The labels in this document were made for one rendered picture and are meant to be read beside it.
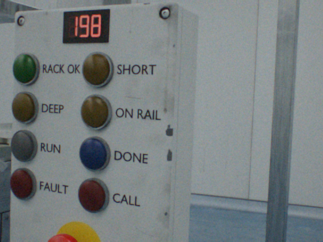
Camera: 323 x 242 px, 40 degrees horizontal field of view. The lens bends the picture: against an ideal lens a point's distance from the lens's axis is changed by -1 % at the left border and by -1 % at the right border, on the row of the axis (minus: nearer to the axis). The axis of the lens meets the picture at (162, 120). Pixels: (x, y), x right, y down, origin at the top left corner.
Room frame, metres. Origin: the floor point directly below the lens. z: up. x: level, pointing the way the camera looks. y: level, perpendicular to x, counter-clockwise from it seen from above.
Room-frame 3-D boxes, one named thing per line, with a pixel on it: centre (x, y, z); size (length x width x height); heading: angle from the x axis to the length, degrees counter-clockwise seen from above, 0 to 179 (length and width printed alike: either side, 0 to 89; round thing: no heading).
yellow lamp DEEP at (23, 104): (0.41, 0.13, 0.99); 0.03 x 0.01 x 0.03; 64
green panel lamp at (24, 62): (0.41, 0.13, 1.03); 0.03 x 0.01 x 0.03; 64
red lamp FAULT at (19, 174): (0.41, 0.13, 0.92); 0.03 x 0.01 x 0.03; 64
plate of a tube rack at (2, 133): (1.46, 0.49, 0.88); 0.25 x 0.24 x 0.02; 63
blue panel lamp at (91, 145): (0.37, 0.06, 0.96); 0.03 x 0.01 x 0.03; 64
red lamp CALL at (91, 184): (0.37, 0.06, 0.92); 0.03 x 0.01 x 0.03; 64
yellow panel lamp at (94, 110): (0.37, 0.06, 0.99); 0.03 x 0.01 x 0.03; 64
